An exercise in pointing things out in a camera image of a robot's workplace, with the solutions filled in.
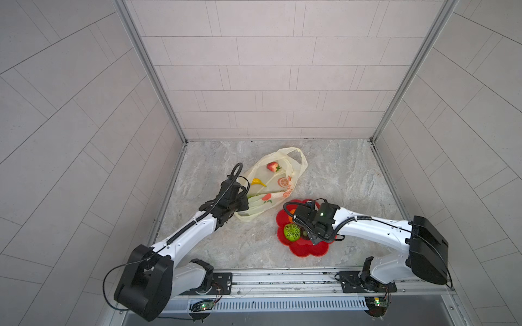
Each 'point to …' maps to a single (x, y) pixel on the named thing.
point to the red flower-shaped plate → (303, 246)
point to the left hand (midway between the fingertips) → (248, 196)
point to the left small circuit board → (201, 305)
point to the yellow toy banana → (257, 180)
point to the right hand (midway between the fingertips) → (321, 234)
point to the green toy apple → (291, 232)
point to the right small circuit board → (376, 306)
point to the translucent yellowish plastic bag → (271, 180)
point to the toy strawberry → (273, 166)
